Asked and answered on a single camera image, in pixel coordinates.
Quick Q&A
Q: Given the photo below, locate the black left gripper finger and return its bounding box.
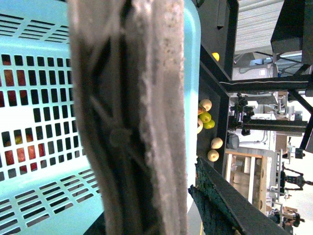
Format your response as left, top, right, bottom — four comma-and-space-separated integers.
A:
188, 157, 288, 235

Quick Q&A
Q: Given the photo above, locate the light blue plastic basket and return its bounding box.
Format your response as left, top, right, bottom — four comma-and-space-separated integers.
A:
0, 0, 200, 235

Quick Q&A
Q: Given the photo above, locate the yellow lemon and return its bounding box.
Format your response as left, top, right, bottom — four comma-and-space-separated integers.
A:
212, 52, 220, 61

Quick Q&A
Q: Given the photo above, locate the beige round fruit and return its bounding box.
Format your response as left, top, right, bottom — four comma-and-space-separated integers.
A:
211, 137, 224, 149
207, 149, 219, 162

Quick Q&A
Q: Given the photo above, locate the green apple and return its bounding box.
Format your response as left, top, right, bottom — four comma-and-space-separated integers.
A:
203, 119, 215, 129
199, 112, 212, 123

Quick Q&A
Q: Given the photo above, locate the beige pear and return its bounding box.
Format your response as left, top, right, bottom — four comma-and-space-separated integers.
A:
200, 98, 212, 112

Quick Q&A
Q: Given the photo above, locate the black metal shelf frame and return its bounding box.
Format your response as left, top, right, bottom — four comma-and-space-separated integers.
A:
195, 0, 313, 177

